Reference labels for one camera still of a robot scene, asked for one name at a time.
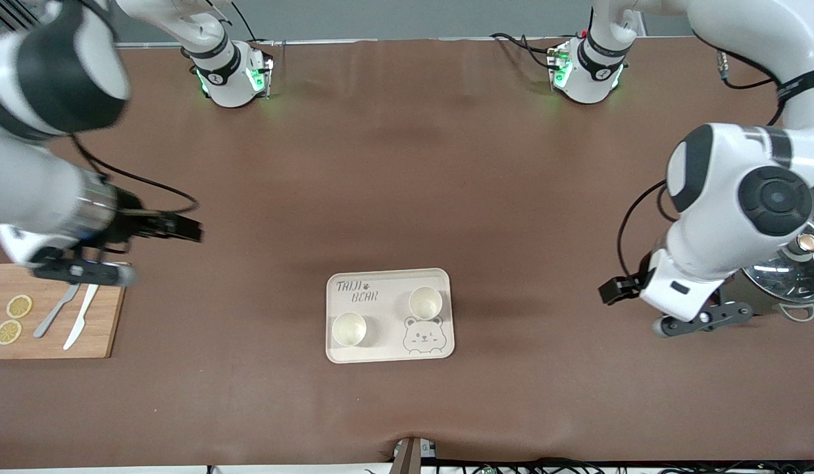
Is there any metal table edge strip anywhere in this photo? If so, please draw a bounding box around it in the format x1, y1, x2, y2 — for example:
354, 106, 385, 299
114, 38, 582, 51

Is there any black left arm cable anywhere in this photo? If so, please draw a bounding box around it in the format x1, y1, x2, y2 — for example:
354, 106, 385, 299
616, 32, 800, 281

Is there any white plastic knife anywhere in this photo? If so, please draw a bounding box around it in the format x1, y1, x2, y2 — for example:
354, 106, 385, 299
63, 284, 100, 351

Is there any grey plastic knife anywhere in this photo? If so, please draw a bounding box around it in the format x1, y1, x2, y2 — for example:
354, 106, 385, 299
33, 283, 82, 339

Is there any glass pot lid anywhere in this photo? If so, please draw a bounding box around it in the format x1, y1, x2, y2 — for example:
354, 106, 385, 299
742, 217, 814, 303

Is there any camera mount post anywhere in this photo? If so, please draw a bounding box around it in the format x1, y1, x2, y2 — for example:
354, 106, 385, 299
390, 436, 438, 474

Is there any beige bear print tray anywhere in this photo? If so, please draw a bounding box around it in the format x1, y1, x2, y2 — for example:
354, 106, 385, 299
325, 267, 456, 364

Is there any white IKEA cup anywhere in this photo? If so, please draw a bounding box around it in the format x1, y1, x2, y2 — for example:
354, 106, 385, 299
332, 311, 369, 348
408, 286, 444, 322

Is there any black base cable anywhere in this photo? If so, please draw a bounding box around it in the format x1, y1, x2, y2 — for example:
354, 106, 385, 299
232, 0, 263, 44
489, 31, 561, 70

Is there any brown table cover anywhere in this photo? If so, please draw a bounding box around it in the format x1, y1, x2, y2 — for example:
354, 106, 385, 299
0, 38, 814, 469

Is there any wooden cutting board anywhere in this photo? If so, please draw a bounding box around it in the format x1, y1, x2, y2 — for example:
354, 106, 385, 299
0, 263, 126, 360

